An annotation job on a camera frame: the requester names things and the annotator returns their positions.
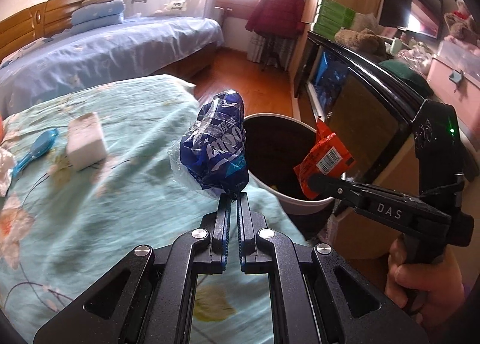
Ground black flat screen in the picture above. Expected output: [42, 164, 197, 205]
[379, 0, 445, 39]

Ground crumpled silver wrapper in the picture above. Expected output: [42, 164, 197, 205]
[0, 149, 16, 197]

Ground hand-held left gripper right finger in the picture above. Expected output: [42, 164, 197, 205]
[236, 194, 430, 344]

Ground white foam fruit net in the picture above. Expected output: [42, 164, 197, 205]
[67, 112, 107, 171]

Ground dark green cap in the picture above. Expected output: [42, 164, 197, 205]
[379, 59, 436, 95]

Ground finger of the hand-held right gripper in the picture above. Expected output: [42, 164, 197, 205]
[332, 198, 362, 218]
[307, 173, 368, 207]

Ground pink brown plush toy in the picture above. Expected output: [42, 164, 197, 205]
[444, 0, 480, 49]

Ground white printed pillow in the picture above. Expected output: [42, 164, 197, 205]
[0, 40, 44, 67]

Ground wooden headboard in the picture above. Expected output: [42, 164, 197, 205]
[0, 0, 90, 64]

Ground red snack packet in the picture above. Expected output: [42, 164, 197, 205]
[293, 117, 356, 200]

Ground blue pillows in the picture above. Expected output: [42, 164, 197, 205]
[71, 0, 126, 26]

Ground person's right hand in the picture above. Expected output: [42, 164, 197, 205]
[384, 237, 471, 330]

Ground dark red jacket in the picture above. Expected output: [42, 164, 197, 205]
[245, 0, 305, 34]

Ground blue plastic wrapper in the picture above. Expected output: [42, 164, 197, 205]
[167, 90, 250, 200]

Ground round trash bin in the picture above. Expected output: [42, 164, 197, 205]
[242, 114, 336, 216]

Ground bed with blue sheet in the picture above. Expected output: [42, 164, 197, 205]
[0, 16, 224, 116]

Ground stack of green boxes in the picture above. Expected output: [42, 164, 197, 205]
[314, 0, 356, 39]

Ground pale green cup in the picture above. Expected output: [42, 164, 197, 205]
[388, 37, 404, 58]

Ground pink storage box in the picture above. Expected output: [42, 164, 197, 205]
[427, 40, 480, 110]

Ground light blue plastic spoon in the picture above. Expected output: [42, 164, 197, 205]
[13, 127, 60, 182]

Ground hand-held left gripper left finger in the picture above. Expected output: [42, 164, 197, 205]
[33, 194, 233, 344]

